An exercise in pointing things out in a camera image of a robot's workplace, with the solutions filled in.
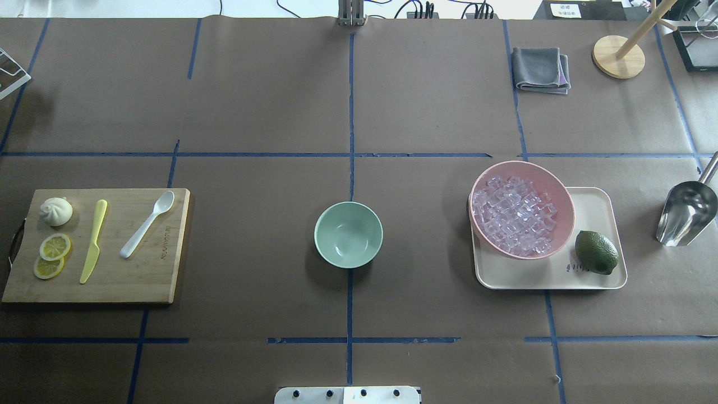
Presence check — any metal ice scoop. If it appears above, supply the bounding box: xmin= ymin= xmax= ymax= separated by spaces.
xmin=656 ymin=153 xmax=717 ymax=246

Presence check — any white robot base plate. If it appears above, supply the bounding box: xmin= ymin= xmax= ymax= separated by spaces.
xmin=274 ymin=385 xmax=422 ymax=403

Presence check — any wooden stand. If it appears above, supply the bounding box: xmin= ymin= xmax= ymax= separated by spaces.
xmin=592 ymin=1 xmax=677 ymax=79

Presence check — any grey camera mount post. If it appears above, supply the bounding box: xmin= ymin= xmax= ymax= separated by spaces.
xmin=338 ymin=0 xmax=366 ymax=26

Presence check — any pile of ice cubes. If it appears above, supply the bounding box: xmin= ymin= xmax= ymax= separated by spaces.
xmin=470 ymin=176 xmax=558 ymax=256

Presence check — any white wire rack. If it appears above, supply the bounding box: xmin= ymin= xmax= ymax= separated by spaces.
xmin=0 ymin=49 xmax=31 ymax=99

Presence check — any green bowl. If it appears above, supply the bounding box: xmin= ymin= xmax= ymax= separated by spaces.
xmin=314 ymin=201 xmax=384 ymax=269

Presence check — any upper lemon slice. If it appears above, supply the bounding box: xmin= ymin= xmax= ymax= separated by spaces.
xmin=39 ymin=233 xmax=72 ymax=261

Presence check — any white steamed bun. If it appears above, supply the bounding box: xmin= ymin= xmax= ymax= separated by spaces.
xmin=39 ymin=198 xmax=73 ymax=227

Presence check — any lower lemon slice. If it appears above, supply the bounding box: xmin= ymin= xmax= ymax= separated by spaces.
xmin=33 ymin=256 xmax=65 ymax=279

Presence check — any grey folded cloth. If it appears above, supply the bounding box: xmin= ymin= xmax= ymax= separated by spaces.
xmin=511 ymin=48 xmax=571 ymax=95

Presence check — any pink bowl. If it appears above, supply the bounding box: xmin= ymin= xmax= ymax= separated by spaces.
xmin=468 ymin=160 xmax=576 ymax=259

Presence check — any white plastic spoon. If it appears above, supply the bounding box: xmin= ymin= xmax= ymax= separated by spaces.
xmin=119 ymin=191 xmax=175 ymax=259

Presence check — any green lime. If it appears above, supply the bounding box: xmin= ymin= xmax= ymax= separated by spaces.
xmin=574 ymin=230 xmax=620 ymax=276

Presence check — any bamboo cutting board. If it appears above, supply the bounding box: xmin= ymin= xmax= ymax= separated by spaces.
xmin=2 ymin=187 xmax=190 ymax=304

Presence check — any black framed tray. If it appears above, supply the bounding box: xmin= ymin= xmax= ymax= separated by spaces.
xmin=672 ymin=26 xmax=717 ymax=72

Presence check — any cream plastic tray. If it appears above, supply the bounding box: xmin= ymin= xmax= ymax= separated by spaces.
xmin=472 ymin=187 xmax=628 ymax=291

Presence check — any lemon slice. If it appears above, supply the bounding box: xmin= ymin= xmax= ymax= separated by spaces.
xmin=33 ymin=256 xmax=65 ymax=279
xmin=39 ymin=233 xmax=72 ymax=261

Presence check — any yellow plastic knife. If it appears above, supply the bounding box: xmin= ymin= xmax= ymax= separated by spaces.
xmin=79 ymin=199 xmax=108 ymax=284

